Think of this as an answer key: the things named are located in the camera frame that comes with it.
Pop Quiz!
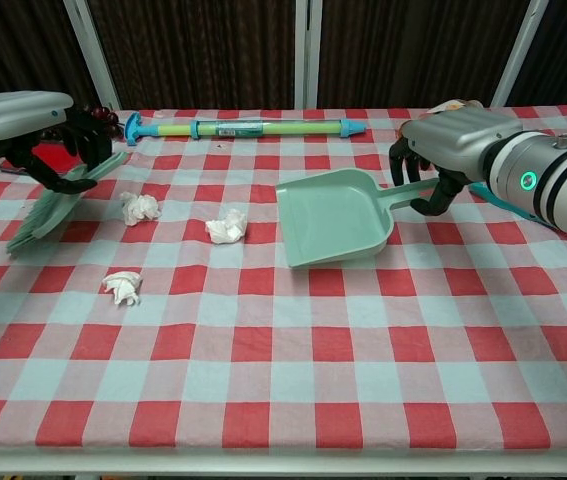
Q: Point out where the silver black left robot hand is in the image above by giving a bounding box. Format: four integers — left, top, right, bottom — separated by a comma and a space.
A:
0, 91, 114, 195

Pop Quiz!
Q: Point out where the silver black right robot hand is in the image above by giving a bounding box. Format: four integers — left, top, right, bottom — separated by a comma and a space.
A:
388, 108, 524, 217

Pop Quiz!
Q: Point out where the green plastic hand brush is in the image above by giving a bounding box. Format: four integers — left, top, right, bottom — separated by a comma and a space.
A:
5, 150, 132, 256

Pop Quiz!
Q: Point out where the green plastic dustpan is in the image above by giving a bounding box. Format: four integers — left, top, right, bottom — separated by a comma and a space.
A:
275, 168, 442, 270

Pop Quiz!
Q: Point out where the white tissue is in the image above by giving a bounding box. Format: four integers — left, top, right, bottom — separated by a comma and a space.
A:
119, 191, 162, 227
101, 270, 143, 307
205, 208, 248, 245

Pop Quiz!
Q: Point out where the peach tea plastic bottle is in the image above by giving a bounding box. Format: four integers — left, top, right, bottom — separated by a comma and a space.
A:
395, 99, 484, 151

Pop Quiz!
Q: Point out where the teal clear snack bag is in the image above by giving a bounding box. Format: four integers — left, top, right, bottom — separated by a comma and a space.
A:
467, 130, 567, 231

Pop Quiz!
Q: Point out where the dark red grape bunch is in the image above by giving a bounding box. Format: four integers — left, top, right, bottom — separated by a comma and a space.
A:
37, 103, 125, 141

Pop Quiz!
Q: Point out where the blue green water pump toy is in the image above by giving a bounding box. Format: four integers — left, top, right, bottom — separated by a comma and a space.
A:
123, 112, 367, 147

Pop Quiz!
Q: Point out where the red white checked tablecloth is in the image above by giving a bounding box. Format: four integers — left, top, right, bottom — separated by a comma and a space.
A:
0, 104, 567, 454

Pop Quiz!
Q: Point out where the white partition frame post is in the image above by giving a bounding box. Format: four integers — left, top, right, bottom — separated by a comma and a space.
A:
491, 0, 550, 108
62, 0, 123, 110
294, 0, 322, 110

